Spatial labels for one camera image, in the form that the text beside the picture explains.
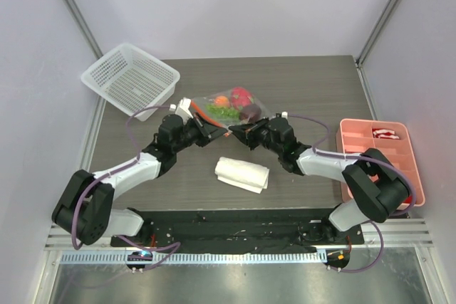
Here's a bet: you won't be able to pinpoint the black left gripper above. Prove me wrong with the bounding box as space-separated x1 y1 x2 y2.
172 112 226 153

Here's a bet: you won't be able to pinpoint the dark purple fake fruit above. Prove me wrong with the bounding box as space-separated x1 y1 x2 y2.
239 103 262 123

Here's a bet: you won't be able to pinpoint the clear zip top bag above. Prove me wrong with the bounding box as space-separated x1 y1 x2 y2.
191 87 272 128

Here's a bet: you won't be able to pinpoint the red fake dragon fruit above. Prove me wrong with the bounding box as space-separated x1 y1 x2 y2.
230 87 254 110

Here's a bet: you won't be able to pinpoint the green fake grapes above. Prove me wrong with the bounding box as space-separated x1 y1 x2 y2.
206 104 239 120

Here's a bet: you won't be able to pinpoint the orange fake fruit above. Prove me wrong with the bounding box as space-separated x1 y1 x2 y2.
213 95 231 108

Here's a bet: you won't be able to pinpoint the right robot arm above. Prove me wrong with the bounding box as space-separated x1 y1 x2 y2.
229 116 416 243

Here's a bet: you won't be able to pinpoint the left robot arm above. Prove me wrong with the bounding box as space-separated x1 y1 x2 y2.
52 114 268 250

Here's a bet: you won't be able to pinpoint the folded white cloth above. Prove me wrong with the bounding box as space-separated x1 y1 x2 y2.
214 157 269 194

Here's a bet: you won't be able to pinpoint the white perforated plastic basket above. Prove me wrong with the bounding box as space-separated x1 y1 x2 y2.
81 43 180 116

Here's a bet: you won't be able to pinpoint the pink compartment tray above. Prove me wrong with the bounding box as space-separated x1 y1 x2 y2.
336 118 425 207

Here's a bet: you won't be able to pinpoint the red white item in tray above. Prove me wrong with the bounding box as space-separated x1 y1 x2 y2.
372 128 400 140

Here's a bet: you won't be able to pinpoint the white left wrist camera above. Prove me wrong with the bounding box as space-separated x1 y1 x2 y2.
170 98 193 122

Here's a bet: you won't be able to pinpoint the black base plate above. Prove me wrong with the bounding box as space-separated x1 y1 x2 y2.
109 211 365 255

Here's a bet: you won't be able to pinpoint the white slotted cable duct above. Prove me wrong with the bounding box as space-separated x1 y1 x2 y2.
60 249 327 265

